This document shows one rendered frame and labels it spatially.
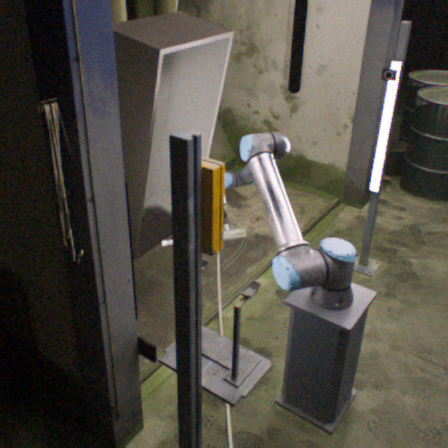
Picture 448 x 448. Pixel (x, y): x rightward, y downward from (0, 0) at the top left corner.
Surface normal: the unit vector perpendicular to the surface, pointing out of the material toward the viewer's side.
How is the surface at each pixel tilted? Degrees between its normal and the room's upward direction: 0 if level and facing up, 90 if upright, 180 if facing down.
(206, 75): 90
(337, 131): 90
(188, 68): 90
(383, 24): 90
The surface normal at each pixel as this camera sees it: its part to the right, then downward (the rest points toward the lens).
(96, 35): 0.80, 0.28
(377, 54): -0.61, 0.37
